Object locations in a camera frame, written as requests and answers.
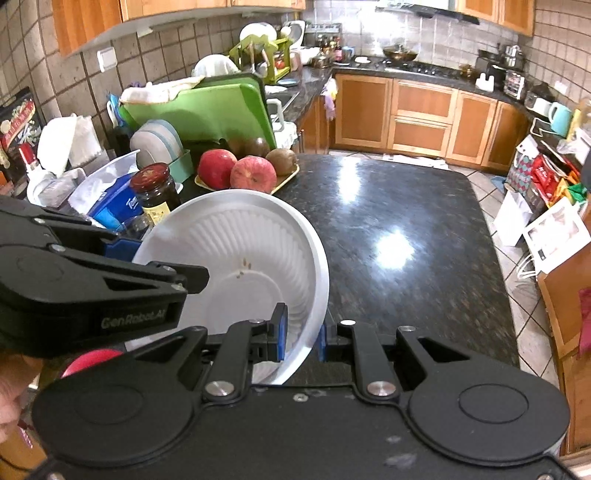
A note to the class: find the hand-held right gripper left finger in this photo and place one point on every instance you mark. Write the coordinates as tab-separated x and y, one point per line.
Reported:
279	332

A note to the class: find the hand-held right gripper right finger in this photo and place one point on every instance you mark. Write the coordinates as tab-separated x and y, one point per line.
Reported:
323	344

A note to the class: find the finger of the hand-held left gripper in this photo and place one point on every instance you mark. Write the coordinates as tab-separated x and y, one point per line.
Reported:
122	248
138	277

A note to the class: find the magenta plastic plate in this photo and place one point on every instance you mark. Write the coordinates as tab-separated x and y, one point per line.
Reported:
92	360

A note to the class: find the white ribbed plastic bowl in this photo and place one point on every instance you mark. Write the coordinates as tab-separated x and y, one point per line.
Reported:
240	240

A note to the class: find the person's left hand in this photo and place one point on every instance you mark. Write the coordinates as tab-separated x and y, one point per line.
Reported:
11	383

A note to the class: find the clear glass cup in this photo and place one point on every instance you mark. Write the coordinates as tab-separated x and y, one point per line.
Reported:
134	226

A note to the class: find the blue tissue pack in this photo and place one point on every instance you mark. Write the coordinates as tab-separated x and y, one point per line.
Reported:
113	203

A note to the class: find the dark sauce glass jar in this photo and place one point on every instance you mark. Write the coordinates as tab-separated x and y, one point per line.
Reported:
152	189

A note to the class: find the white plastic bag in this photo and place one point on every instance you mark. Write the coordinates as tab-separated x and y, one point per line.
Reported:
101	175

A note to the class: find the pale round dishes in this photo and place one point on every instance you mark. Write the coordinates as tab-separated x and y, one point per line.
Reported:
154	143

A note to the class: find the white paper towel pack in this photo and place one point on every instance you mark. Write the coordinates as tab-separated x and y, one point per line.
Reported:
69	143

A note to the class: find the dark red apple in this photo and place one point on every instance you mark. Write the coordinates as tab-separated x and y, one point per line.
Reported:
217	168

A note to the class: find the red capped bottle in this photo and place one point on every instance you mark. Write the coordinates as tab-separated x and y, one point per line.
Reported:
30	157

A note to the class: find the streaked red apple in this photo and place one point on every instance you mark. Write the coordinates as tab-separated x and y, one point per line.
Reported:
254	175

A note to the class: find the yellow tray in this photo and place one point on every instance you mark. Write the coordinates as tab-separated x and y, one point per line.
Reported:
286	177

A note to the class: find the black printed box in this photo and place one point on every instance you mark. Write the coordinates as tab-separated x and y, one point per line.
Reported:
18	129

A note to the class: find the white cloth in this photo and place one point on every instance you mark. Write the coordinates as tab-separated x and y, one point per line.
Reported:
157	90

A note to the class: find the wooden upper cabinet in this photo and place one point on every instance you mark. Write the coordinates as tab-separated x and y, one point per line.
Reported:
498	14
92	18

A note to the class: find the green dish rack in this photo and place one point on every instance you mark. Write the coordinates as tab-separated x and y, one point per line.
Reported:
263	60

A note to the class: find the pink rubber gloves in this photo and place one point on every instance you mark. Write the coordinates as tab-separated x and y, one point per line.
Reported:
330	99

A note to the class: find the wooden lower cabinets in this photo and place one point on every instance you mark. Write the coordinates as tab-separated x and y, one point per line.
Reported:
415	120

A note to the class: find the white round plate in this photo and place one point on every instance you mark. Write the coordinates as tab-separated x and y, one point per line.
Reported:
257	33

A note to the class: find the white window gift box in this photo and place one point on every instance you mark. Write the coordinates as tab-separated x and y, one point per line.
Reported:
558	235

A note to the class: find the red printed gift bags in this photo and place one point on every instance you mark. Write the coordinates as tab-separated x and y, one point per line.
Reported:
545	175

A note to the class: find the gas stove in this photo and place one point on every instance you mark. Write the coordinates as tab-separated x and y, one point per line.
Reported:
425	69

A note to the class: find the dark wok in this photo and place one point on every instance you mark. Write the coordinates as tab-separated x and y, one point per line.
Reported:
399	54

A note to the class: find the white small appliance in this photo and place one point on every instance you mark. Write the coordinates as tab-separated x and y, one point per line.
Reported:
538	104

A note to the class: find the teal mug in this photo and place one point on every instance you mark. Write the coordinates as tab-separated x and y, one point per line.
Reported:
559	120

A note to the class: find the steel pots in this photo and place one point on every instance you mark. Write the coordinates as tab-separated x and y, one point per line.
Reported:
501	67

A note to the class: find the range hood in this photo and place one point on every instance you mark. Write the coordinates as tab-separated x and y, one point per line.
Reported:
429	11

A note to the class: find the white wall outlet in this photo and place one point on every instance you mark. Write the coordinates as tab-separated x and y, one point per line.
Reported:
106	59

